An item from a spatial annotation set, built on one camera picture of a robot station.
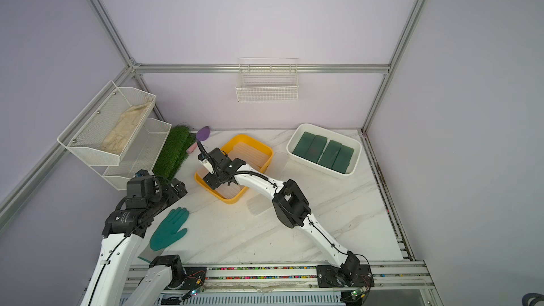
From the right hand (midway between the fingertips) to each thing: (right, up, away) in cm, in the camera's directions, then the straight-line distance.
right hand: (216, 177), depth 95 cm
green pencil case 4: (+61, +8, +11) cm, 63 cm away
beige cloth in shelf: (-31, +16, -18) cm, 39 cm away
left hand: (-9, -4, -19) cm, 21 cm away
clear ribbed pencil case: (+15, +9, +13) cm, 22 cm away
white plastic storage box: (+38, +23, +16) cm, 48 cm away
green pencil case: (+42, +15, +16) cm, 47 cm away
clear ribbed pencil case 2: (+20, -12, -2) cm, 23 cm away
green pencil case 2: (+49, +13, +16) cm, 53 cm away
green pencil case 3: (+56, +10, +14) cm, 58 cm away
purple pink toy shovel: (-15, +21, +24) cm, 35 cm away
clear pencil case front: (+7, -6, -4) cm, 10 cm away
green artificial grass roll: (-23, +11, +9) cm, 28 cm away
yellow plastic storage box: (-3, +3, -10) cm, 11 cm away
